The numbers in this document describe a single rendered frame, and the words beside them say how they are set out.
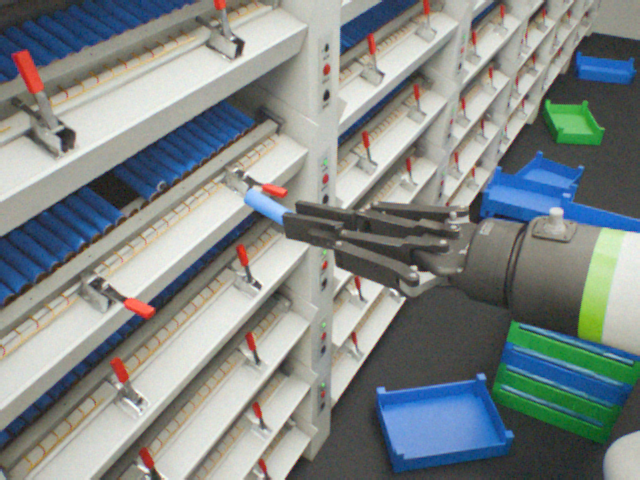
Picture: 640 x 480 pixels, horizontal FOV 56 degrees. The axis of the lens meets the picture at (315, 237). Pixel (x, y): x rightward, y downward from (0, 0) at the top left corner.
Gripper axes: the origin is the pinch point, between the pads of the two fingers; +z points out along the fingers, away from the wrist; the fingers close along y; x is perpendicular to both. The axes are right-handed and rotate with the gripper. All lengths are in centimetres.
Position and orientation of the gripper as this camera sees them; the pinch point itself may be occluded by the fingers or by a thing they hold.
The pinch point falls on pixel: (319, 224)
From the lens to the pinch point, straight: 62.4
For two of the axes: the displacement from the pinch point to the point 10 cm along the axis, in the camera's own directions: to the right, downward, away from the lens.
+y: -5.2, 5.3, -6.7
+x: 1.4, 8.3, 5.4
